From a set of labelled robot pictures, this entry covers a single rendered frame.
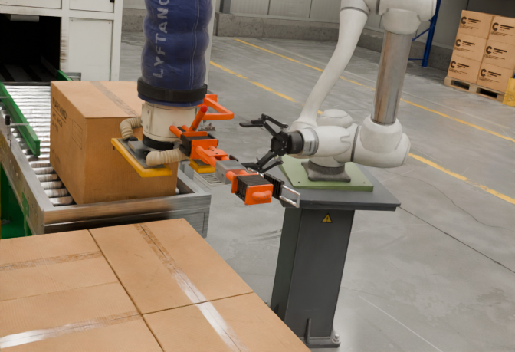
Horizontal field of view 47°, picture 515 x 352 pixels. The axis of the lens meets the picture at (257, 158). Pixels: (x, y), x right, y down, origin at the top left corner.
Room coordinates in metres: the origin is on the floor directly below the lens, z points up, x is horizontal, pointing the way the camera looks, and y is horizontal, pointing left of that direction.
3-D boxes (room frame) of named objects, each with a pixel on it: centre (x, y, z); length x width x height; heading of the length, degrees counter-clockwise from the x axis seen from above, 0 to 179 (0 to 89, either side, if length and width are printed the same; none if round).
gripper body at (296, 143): (1.86, -0.08, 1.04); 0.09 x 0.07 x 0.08; 121
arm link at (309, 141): (1.90, -0.14, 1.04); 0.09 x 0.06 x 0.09; 31
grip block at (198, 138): (1.72, 0.18, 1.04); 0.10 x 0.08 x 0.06; 122
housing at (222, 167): (1.54, 0.07, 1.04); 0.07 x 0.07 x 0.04; 32
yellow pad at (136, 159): (1.88, 0.39, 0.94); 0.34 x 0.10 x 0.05; 32
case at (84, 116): (2.51, 0.66, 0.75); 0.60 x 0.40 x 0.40; 33
